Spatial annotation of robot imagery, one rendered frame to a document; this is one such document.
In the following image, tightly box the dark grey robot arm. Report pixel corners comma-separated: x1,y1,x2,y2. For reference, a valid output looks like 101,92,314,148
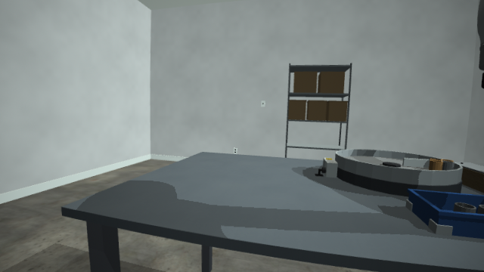
477,0,484,70

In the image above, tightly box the blue open crate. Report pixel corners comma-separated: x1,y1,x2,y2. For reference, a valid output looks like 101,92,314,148
405,189,484,239

